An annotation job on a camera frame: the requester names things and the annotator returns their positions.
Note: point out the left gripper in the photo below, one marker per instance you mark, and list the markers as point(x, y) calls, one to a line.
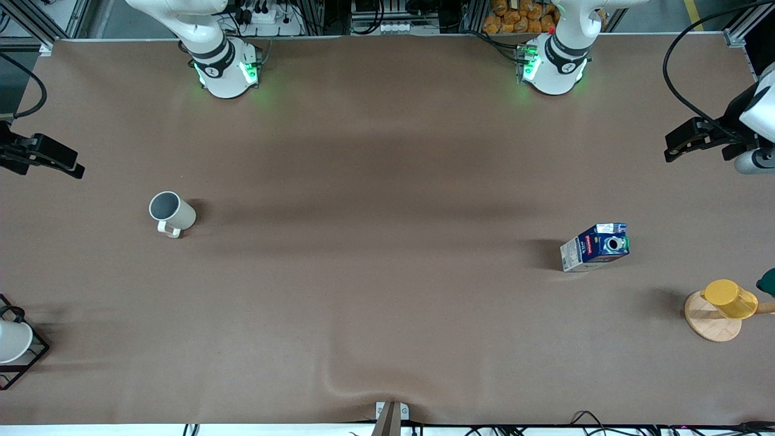
point(731, 117)

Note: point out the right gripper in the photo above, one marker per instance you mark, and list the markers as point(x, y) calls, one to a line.
point(7, 149)

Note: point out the beige ceramic mug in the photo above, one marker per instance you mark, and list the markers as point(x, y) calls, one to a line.
point(181, 215)

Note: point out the blue milk carton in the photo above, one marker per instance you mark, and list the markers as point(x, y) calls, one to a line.
point(590, 249)

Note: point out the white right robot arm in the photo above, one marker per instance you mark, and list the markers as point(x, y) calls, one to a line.
point(224, 72)

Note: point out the dark green cup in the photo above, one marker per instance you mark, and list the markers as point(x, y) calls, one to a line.
point(768, 283)

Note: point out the yellow cup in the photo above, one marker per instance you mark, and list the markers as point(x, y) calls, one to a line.
point(729, 300)

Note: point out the white cup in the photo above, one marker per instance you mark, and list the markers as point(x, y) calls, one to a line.
point(12, 342)

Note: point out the wooden mug stand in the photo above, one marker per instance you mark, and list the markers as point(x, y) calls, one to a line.
point(708, 324)

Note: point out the bag of orange bread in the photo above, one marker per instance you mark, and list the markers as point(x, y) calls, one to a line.
point(514, 18)

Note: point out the white power strip with plugs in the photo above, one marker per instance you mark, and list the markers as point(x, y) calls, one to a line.
point(272, 27)

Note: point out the white long power strip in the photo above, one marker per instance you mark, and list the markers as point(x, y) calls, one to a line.
point(393, 27)

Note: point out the aluminium frame profile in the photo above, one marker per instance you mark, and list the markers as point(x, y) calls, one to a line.
point(32, 23)
point(735, 37)

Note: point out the metal table bracket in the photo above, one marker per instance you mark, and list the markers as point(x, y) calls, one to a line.
point(381, 412)

